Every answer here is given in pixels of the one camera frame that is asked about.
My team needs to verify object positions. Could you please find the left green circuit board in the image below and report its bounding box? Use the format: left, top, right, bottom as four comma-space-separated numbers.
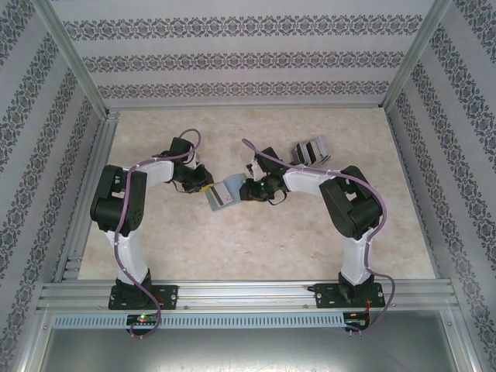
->
126, 314, 160, 326

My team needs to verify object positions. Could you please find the grey sheet metal panel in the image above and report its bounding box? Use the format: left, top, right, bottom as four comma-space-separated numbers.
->
38, 327, 462, 372

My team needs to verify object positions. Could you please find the aluminium mounting rail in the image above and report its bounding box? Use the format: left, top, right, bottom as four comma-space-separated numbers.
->
36, 278, 460, 312

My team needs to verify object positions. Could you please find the aluminium side rail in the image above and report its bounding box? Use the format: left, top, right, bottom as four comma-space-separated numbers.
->
53, 110, 122, 282

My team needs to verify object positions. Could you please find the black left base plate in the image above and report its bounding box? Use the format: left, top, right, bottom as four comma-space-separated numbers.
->
108, 284, 180, 312

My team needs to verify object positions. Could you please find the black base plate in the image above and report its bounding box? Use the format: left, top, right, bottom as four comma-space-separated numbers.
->
314, 282, 386, 310
108, 284, 180, 312

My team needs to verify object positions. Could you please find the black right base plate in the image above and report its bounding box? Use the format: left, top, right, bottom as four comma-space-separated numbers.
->
314, 282, 386, 310

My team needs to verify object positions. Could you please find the slotted grey cable duct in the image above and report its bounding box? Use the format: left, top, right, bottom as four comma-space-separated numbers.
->
52, 312, 346, 329

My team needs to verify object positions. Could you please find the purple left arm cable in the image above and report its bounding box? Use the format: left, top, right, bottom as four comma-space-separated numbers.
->
115, 128, 205, 342

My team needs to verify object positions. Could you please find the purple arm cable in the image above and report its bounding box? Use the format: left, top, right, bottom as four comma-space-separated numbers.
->
115, 128, 205, 342
241, 138, 398, 338

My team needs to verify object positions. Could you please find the aluminium frame post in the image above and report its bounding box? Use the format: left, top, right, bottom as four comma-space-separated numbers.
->
33, 0, 112, 119
380, 0, 453, 113

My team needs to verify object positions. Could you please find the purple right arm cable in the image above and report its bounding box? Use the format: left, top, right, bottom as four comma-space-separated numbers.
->
241, 138, 398, 338

